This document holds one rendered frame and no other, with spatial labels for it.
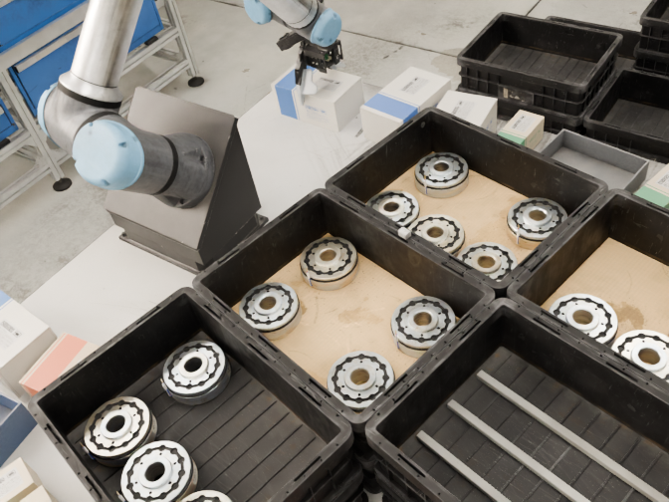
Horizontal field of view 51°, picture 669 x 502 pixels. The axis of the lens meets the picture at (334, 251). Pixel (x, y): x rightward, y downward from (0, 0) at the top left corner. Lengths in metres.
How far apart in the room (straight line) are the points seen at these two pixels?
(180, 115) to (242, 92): 1.88
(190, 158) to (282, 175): 0.36
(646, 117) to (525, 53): 0.43
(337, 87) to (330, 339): 0.80
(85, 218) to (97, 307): 1.43
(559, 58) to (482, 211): 1.13
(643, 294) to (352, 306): 0.47
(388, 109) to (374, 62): 1.71
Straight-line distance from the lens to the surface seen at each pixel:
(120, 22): 1.33
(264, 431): 1.08
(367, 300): 1.19
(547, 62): 2.36
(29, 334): 1.43
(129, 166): 1.26
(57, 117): 1.38
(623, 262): 1.26
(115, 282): 1.56
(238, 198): 1.46
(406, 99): 1.69
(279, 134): 1.80
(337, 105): 1.73
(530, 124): 1.64
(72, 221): 2.95
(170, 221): 1.46
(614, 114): 2.34
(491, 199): 1.35
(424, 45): 3.45
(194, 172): 1.36
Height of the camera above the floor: 1.74
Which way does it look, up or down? 46 degrees down
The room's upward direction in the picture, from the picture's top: 12 degrees counter-clockwise
